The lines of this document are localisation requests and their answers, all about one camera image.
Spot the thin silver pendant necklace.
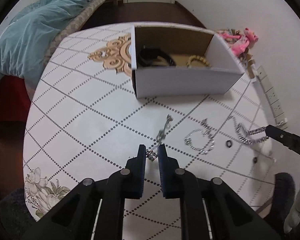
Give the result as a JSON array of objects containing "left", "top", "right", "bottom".
[{"left": 146, "top": 114, "right": 174, "bottom": 161}]

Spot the black wristband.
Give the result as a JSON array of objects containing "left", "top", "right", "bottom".
[{"left": 136, "top": 47, "right": 176, "bottom": 67}]

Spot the bed mattress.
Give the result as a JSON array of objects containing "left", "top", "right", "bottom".
[{"left": 43, "top": 0, "right": 117, "bottom": 66}]

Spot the pink panther plush toy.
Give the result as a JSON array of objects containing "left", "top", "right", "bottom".
[{"left": 216, "top": 28, "right": 258, "bottom": 57}]

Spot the white cardboard box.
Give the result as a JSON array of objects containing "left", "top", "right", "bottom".
[{"left": 130, "top": 22, "right": 245, "bottom": 98}]

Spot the wooden bead bracelet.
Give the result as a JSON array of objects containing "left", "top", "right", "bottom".
[{"left": 186, "top": 54, "right": 212, "bottom": 68}]

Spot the white patterned tablecloth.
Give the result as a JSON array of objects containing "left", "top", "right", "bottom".
[{"left": 23, "top": 22, "right": 276, "bottom": 240}]

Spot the silver crystal bracelet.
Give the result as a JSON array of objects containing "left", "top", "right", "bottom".
[{"left": 184, "top": 118, "right": 216, "bottom": 155}]

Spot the teal duvet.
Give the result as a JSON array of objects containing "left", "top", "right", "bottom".
[{"left": 0, "top": 0, "right": 92, "bottom": 87}]

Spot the white power strip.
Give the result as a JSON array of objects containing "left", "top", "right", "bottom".
[{"left": 252, "top": 66, "right": 288, "bottom": 129}]

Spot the chunky silver chain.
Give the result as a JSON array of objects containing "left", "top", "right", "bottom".
[{"left": 228, "top": 115, "right": 269, "bottom": 145}]

